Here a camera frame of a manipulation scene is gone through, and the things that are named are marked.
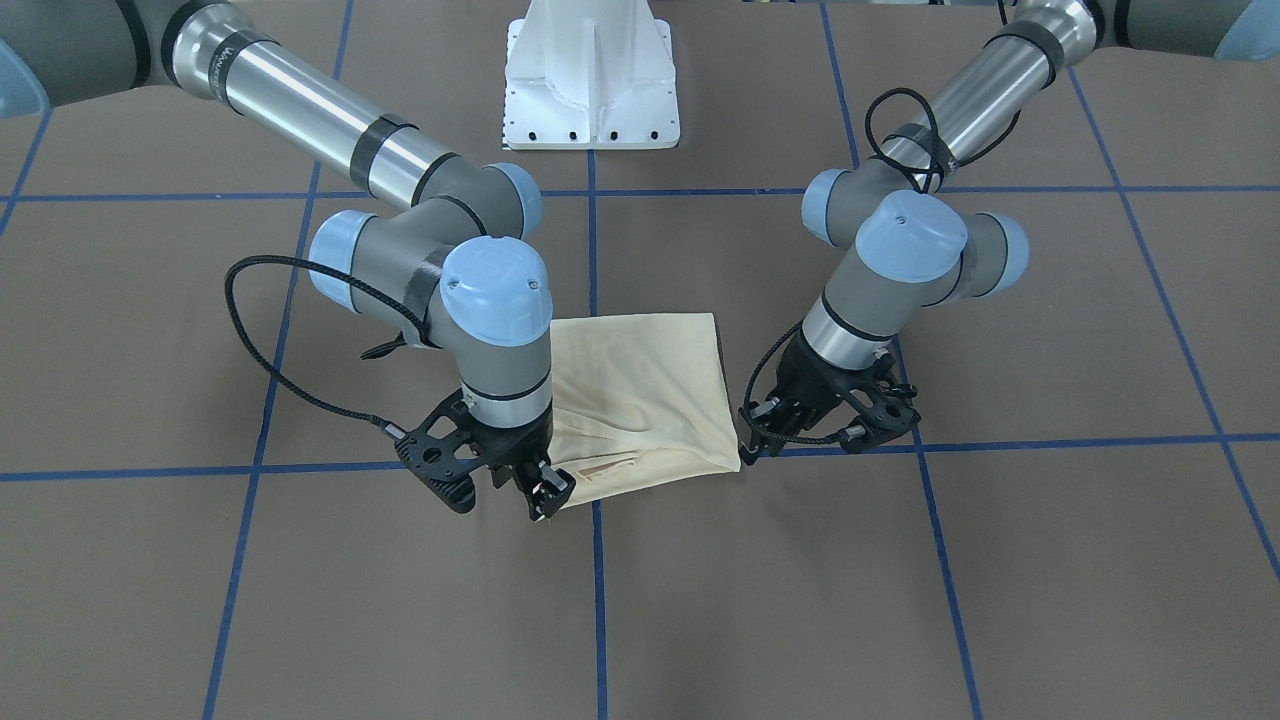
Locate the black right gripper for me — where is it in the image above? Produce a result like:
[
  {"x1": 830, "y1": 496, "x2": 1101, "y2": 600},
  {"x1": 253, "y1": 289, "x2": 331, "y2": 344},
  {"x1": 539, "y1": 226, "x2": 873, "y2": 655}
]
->
[{"x1": 470, "y1": 415, "x2": 577, "y2": 521}]

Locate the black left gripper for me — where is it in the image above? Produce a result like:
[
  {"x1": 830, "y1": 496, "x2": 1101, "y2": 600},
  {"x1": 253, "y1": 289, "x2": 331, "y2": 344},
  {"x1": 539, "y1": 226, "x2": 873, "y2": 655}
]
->
[{"x1": 739, "y1": 331, "x2": 899, "y2": 468}]

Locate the beige long-sleeve printed shirt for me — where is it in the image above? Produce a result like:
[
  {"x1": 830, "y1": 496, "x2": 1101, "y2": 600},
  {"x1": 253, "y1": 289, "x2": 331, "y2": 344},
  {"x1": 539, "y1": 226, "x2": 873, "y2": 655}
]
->
[{"x1": 550, "y1": 313, "x2": 741, "y2": 507}]

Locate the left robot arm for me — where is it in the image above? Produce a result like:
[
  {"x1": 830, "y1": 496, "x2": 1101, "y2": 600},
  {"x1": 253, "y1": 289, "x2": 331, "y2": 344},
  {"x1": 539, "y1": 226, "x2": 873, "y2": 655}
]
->
[{"x1": 739, "y1": 1, "x2": 1277, "y2": 465}]

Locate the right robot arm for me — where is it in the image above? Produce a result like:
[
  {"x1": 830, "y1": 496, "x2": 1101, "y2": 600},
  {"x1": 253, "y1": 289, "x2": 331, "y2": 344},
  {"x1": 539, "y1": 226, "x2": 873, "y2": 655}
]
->
[{"x1": 3, "y1": 1, "x2": 576, "y2": 521}]

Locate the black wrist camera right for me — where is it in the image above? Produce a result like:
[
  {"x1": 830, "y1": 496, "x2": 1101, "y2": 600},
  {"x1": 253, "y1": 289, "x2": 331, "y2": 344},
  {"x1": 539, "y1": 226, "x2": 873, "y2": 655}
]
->
[{"x1": 394, "y1": 389, "x2": 488, "y2": 514}]

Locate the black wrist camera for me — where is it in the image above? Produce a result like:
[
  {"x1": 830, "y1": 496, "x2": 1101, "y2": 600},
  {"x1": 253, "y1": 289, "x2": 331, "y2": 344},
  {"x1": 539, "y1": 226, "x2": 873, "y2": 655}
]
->
[
  {"x1": 837, "y1": 380, "x2": 922, "y2": 454},
  {"x1": 394, "y1": 389, "x2": 488, "y2": 514}
]

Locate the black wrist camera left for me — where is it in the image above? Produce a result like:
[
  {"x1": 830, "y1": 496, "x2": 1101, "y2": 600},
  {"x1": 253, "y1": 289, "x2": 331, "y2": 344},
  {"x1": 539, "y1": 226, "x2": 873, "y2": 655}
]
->
[{"x1": 837, "y1": 380, "x2": 922, "y2": 454}]

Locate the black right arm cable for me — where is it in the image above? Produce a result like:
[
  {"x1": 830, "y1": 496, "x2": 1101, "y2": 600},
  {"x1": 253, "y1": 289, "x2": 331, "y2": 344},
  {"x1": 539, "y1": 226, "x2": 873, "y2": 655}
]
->
[{"x1": 224, "y1": 255, "x2": 433, "y2": 441}]

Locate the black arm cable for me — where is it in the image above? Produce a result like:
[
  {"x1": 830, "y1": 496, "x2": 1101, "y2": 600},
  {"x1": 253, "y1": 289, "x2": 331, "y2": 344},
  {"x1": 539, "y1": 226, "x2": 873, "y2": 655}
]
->
[
  {"x1": 864, "y1": 88, "x2": 1021, "y2": 195},
  {"x1": 224, "y1": 255, "x2": 433, "y2": 441}
]

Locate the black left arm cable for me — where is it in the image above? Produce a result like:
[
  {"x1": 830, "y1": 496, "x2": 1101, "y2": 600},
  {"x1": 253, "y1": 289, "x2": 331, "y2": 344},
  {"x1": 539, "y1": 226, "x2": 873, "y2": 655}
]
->
[{"x1": 864, "y1": 88, "x2": 1021, "y2": 195}]

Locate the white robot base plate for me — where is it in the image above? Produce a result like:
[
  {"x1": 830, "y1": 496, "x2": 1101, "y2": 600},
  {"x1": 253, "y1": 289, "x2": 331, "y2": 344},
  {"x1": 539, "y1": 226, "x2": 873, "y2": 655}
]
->
[{"x1": 502, "y1": 1, "x2": 681, "y2": 151}]

